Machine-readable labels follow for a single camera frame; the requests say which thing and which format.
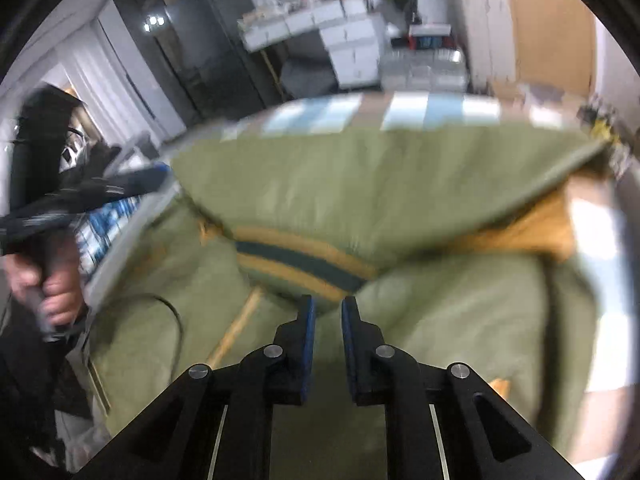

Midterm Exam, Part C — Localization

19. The green yellow varsity jacket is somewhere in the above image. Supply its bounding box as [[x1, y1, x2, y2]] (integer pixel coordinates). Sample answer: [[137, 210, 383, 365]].
[[88, 124, 602, 460]]

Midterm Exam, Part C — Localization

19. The person's left hand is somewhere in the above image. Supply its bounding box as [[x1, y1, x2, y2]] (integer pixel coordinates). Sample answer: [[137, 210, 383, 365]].
[[3, 240, 84, 326]]

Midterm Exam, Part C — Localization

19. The blue white plaid folded cloth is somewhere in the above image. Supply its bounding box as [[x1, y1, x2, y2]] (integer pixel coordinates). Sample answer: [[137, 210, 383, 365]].
[[75, 196, 141, 281]]

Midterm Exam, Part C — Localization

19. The tall dark wardrobe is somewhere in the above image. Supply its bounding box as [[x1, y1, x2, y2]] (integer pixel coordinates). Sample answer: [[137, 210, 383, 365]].
[[113, 0, 201, 127]]

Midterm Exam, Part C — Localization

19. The black refrigerator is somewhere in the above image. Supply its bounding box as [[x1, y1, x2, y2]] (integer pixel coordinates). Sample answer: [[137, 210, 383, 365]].
[[166, 0, 281, 119]]

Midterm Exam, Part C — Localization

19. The white dressing desk with drawers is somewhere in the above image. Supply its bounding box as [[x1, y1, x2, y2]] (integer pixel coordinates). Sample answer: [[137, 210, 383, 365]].
[[238, 0, 386, 90]]

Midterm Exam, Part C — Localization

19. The silver aluminium suitcase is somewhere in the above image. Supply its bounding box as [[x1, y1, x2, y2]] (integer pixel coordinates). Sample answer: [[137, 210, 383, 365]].
[[378, 49, 470, 93]]

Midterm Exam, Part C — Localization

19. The wooden door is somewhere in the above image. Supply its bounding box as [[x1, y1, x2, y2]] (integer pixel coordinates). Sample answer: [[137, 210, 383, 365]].
[[510, 0, 596, 96]]

